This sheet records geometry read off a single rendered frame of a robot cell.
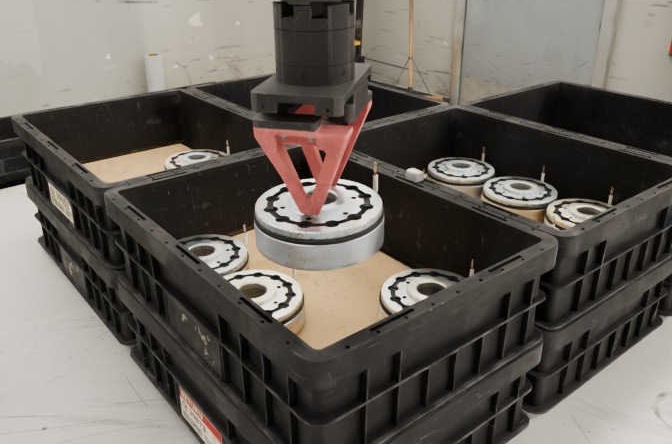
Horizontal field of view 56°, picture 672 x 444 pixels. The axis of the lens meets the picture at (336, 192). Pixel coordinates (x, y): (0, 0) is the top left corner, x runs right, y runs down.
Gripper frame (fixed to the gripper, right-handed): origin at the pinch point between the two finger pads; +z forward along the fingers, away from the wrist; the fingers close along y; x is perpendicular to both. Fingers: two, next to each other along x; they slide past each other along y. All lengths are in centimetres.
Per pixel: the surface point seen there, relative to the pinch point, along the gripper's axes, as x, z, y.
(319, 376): 2.9, 9.0, 10.7
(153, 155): -45, 19, -50
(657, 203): 31.5, 10.1, -26.9
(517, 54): 25, 63, -365
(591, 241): 23.5, 10.2, -16.1
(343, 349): 4.1, 7.8, 8.9
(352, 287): -0.7, 18.4, -15.0
